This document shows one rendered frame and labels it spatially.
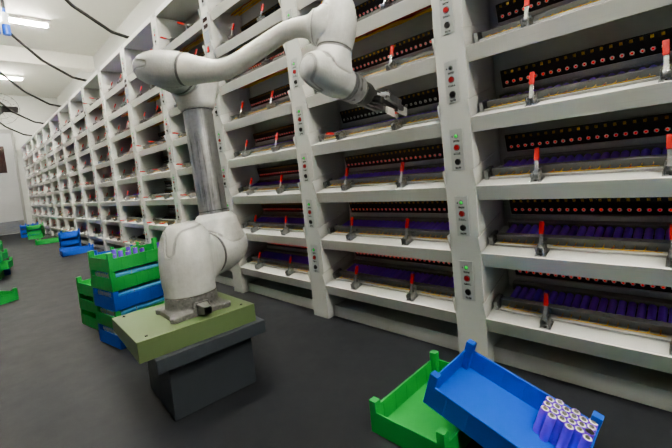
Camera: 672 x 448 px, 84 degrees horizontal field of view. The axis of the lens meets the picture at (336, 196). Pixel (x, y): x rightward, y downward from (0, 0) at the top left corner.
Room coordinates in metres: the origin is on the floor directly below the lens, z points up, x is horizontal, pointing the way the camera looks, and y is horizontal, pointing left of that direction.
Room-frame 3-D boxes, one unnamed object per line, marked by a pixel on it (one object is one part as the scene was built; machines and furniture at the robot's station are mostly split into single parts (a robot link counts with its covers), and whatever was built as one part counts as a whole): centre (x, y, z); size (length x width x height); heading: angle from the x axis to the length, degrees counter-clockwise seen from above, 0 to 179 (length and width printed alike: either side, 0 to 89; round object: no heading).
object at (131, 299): (1.66, 0.93, 0.20); 0.30 x 0.20 x 0.08; 143
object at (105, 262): (1.66, 0.93, 0.36); 0.30 x 0.20 x 0.08; 143
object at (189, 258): (1.17, 0.49, 0.41); 0.18 x 0.16 x 0.22; 166
